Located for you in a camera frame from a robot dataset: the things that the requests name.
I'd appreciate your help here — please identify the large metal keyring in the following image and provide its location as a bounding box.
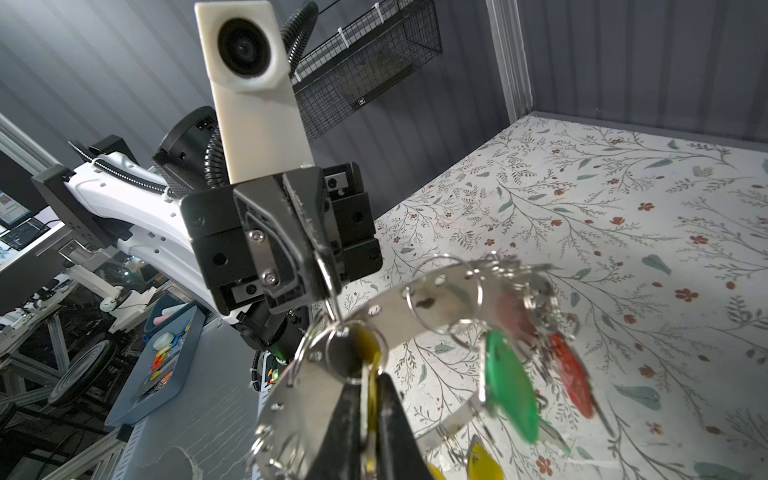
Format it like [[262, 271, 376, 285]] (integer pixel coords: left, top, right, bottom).
[[245, 251, 616, 480]]

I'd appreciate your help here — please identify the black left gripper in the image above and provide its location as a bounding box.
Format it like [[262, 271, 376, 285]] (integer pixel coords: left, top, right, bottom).
[[180, 163, 383, 316]]

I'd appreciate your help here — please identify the yellow tagged key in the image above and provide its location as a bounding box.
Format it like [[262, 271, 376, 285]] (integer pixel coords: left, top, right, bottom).
[[354, 328, 383, 479]]

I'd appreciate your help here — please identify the green tagged silver key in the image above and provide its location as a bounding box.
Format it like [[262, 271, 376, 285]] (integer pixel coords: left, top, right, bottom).
[[480, 330, 571, 454]]

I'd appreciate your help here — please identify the blue parts tray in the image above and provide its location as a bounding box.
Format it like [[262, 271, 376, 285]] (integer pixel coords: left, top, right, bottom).
[[105, 303, 206, 428]]

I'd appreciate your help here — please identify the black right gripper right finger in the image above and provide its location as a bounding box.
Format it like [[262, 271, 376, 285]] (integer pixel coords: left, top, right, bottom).
[[375, 373, 433, 480]]

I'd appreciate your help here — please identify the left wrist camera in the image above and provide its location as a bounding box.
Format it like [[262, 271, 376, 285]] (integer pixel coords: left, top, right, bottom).
[[195, 1, 315, 184]]

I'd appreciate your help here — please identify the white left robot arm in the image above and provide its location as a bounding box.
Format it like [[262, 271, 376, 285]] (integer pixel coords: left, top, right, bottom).
[[33, 106, 383, 329]]

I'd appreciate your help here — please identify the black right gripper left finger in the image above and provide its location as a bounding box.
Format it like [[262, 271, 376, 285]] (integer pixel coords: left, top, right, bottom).
[[311, 384, 362, 480]]

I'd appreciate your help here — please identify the red tagged key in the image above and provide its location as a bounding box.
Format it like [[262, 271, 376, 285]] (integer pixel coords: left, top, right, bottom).
[[548, 333, 616, 438]]

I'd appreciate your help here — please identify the black wire basket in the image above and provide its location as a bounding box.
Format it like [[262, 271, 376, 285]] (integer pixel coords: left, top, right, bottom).
[[292, 1, 442, 142]]

